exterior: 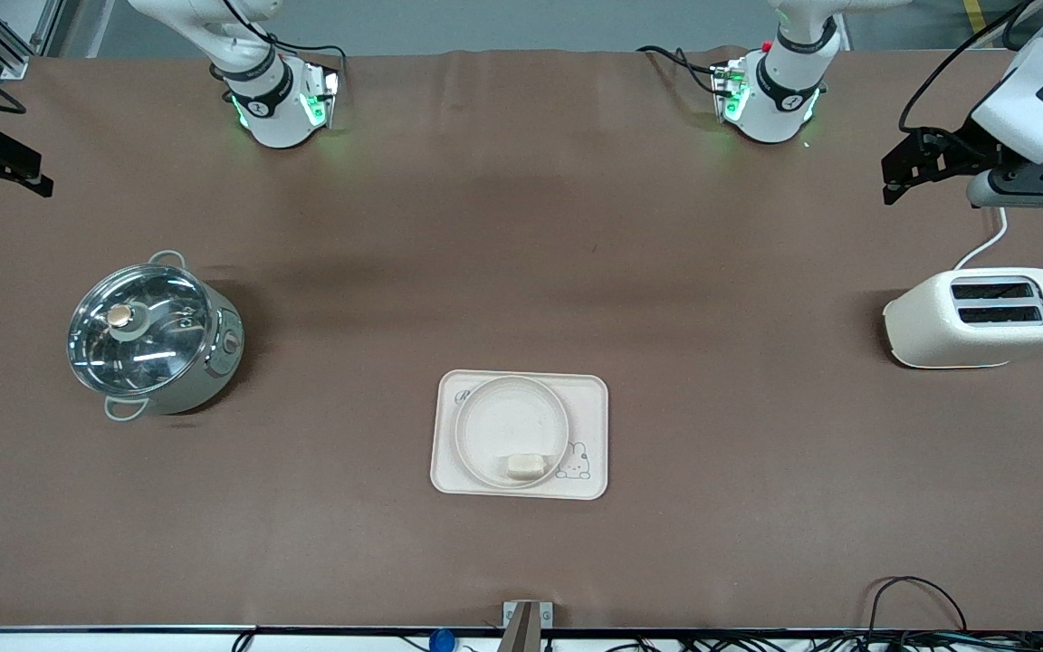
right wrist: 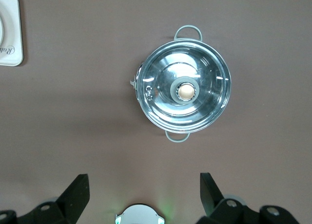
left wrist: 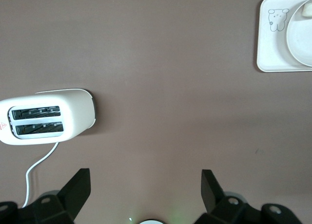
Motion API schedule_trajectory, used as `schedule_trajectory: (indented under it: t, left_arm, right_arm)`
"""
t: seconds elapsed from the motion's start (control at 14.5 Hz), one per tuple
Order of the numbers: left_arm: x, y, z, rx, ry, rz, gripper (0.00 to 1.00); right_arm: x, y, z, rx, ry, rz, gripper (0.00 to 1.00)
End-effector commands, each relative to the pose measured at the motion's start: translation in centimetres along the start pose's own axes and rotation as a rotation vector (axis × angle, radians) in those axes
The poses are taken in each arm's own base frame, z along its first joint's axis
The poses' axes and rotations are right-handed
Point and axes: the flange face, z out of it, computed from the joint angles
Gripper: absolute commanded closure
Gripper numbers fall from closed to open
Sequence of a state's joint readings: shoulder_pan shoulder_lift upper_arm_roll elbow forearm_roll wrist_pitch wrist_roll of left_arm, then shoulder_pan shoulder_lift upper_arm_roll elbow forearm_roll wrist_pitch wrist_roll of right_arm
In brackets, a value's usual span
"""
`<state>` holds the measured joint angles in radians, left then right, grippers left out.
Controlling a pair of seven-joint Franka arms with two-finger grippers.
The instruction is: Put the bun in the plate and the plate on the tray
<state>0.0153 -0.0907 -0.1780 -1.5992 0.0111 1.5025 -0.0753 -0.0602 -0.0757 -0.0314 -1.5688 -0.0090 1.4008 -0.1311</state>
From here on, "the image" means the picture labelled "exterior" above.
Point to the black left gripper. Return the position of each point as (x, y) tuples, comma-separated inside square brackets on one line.
[(958, 148)]

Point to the round cream plate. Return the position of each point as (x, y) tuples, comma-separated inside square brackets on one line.
[(508, 421)]

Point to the small white bun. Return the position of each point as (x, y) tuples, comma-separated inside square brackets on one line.
[(525, 465)]

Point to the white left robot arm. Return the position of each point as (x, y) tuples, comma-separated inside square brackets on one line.
[(784, 91)]

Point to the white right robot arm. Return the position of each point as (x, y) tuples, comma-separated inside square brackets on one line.
[(270, 101)]

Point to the cream rabbit print tray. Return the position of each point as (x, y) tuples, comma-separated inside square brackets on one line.
[(589, 407)]

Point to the cream two-slot toaster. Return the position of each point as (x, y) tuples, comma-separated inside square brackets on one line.
[(956, 340)]

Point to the glass pot lid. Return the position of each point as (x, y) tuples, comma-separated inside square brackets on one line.
[(137, 330)]

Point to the pale green electric pot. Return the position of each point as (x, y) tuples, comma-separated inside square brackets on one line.
[(214, 349)]

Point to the brown table cover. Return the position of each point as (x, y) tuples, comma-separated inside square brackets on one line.
[(521, 543)]

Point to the small blue round object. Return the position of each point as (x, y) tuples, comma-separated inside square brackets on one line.
[(441, 641)]

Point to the grey metal camera bracket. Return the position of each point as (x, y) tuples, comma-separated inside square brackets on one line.
[(526, 620)]

